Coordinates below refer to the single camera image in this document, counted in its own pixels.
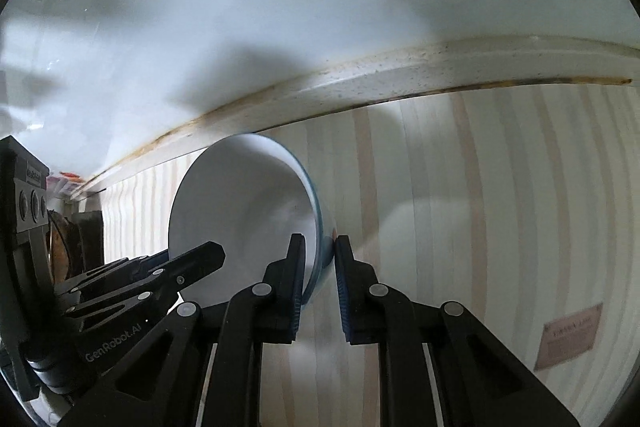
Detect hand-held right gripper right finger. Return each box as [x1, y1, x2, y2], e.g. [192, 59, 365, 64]
[334, 234, 583, 427]

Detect striped cat print mat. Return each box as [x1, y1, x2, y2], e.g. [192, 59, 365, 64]
[97, 82, 640, 427]

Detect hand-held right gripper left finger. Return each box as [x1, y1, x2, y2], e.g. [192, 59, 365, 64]
[57, 233, 307, 427]

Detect white blue-rimmed bowl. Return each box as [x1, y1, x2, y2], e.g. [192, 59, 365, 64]
[168, 133, 335, 308]

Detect colourful wall stickers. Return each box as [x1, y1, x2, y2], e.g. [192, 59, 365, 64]
[47, 172, 83, 198]

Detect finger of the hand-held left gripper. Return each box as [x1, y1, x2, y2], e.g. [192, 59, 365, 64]
[27, 242, 226, 395]
[54, 251, 171, 303]

